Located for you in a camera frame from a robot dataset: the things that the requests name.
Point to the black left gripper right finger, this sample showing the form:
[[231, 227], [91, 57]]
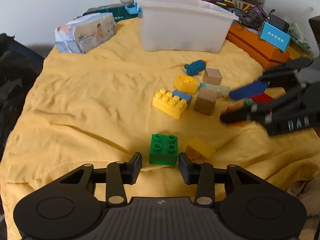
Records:
[[200, 174]]

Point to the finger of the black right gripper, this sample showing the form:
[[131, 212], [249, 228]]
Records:
[[238, 115], [248, 91]]

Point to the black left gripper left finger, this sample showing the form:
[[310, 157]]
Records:
[[118, 174]]

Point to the small dark green brick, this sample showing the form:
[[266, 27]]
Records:
[[248, 102]]

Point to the green building brick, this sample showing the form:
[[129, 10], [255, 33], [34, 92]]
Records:
[[163, 150]]

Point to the wooden cube block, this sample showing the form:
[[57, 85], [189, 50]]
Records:
[[212, 76], [205, 101]]

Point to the red building brick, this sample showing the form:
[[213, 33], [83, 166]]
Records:
[[262, 98]]

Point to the orange building brick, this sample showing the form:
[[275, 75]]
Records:
[[231, 108]]

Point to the amber yellow block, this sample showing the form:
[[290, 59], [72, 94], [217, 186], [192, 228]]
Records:
[[199, 150]]

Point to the olive green toy train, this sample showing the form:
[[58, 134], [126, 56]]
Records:
[[221, 91]]

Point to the orange cardboard box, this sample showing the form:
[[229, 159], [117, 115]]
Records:
[[266, 54]]

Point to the light blue card box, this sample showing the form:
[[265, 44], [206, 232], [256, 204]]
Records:
[[275, 36]]

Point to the small blue building brick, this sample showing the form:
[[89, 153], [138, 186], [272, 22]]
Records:
[[184, 96]]

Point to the yellow table cloth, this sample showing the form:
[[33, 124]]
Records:
[[97, 108]]

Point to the yellow hollow building brick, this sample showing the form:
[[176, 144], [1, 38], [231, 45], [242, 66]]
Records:
[[185, 84]]

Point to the black power adapter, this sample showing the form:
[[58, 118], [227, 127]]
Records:
[[279, 23]]

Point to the yellow studded building brick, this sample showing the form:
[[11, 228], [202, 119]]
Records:
[[170, 104]]

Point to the white plastic storage bin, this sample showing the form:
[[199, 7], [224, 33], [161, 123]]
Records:
[[191, 25]]

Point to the baby wipes pack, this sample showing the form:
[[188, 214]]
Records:
[[85, 33]]

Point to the dark green cardboard box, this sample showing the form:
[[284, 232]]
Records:
[[119, 11]]

